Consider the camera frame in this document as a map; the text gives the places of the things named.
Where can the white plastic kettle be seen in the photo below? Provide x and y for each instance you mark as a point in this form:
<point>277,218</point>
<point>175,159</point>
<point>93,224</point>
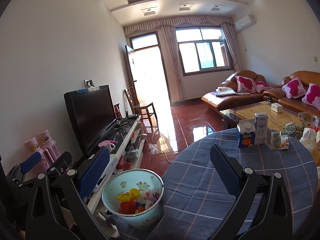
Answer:
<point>308,139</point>

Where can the black flat screen television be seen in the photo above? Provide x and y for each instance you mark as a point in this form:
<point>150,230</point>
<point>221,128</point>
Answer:
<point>92,115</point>

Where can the wooden chair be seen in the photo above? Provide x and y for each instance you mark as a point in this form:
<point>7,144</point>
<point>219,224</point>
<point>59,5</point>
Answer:
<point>145,110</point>

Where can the pink flower pillow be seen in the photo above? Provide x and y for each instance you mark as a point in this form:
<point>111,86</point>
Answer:
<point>294,89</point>
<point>312,96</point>
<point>261,86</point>
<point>245,85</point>

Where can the yellow plastic bag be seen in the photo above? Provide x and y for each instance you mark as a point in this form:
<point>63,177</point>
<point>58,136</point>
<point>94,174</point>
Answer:
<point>133,194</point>

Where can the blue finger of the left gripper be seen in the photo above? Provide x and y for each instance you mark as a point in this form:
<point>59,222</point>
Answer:
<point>31,162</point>

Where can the open brown door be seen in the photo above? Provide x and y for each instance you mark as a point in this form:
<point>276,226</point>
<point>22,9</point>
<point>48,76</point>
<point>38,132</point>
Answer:
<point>131,70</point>

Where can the pink thermos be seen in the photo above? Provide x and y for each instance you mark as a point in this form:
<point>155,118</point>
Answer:
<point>32,146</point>
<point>46,142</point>

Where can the red plastic bag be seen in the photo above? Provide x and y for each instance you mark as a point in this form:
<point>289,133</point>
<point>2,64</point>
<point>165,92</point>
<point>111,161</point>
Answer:
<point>128,208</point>

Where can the pink mug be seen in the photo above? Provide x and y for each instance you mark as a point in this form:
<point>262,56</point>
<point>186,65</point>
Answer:
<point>109,144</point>

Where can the orange white snack packet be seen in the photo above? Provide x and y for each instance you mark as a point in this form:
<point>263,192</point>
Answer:
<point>284,142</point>

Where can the white TV stand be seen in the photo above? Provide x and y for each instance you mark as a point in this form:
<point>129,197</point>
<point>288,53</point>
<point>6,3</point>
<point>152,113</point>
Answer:
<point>130,138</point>

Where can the white tissue box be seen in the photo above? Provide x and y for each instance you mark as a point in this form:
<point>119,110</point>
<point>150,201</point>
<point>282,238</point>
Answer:
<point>276,107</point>

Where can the wooden glass coffee table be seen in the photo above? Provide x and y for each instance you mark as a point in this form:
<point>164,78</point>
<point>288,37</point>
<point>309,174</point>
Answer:
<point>292,112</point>

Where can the light blue cartoon trash bin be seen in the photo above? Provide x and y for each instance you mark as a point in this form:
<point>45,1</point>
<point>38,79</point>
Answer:
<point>141,179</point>

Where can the white set-top box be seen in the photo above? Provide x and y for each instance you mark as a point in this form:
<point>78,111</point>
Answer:
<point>109,168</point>

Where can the upright blue Look milk carton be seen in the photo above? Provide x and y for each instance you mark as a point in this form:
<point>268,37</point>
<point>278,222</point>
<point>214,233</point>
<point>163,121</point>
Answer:
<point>246,133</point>

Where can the clear snack packet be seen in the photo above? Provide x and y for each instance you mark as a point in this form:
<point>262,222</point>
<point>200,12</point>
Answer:
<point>273,139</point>

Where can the brown leather sofa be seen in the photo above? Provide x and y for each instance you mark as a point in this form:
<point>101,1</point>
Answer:
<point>226,95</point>

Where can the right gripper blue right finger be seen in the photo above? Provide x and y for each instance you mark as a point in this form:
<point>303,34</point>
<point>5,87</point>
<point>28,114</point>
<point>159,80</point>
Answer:
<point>242,183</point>

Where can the pink thermos front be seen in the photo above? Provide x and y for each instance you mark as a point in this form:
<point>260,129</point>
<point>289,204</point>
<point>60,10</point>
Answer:
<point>32,146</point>

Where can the tall white milk carton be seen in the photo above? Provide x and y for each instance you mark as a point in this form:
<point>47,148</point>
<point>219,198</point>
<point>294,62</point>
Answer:
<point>260,122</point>

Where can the window with brown frame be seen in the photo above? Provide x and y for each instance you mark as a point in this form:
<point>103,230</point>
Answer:
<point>203,50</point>

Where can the purple plastic wrapper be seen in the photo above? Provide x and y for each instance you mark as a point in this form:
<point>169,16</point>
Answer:
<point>155,196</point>

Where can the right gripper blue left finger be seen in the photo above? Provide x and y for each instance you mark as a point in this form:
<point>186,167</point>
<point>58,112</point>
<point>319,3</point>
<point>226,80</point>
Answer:
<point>79,183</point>

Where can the crushed blue Look milk carton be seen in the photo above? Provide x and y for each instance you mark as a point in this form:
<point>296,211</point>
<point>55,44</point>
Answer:
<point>140,207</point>

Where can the white air conditioner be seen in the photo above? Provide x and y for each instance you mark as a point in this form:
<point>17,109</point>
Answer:
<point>244,22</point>

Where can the pink curtain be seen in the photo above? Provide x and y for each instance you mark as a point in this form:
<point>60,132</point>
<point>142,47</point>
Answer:
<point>169,25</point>

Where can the white plastic bag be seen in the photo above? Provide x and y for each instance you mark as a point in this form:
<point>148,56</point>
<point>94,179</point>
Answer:
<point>146,196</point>

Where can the blue plaid tablecloth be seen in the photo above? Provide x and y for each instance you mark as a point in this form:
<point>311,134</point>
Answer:
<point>216,190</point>

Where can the pink thermos rear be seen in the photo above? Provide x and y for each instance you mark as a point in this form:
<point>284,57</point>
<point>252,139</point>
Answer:
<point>46,142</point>

